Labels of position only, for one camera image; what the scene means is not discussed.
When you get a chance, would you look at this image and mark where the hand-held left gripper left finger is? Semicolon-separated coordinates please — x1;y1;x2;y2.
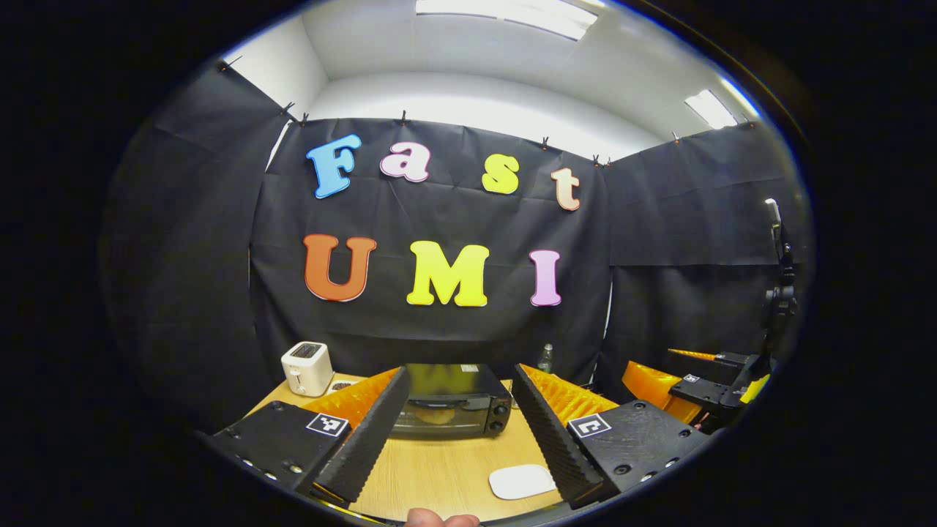
195;366;412;506

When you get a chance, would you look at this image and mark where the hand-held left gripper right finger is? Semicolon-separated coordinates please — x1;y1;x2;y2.
509;362;714;512

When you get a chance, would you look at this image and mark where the black electric oven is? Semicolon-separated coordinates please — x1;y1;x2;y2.
388;363;514;441

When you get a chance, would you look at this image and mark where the white plate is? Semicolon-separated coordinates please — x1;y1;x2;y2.
488;463;558;501

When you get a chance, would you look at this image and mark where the white toaster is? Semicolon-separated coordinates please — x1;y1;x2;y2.
281;341;336;398

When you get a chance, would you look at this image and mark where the black backdrop cloth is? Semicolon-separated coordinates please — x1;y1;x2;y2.
102;62;806;434

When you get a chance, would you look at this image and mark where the small ceiling light panel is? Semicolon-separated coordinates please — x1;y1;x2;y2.
684;89;741;131

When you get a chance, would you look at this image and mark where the long ceiling light panel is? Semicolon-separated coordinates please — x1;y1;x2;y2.
414;0;599;42

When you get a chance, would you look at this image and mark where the black camera stand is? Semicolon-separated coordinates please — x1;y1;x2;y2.
761;198;803;361

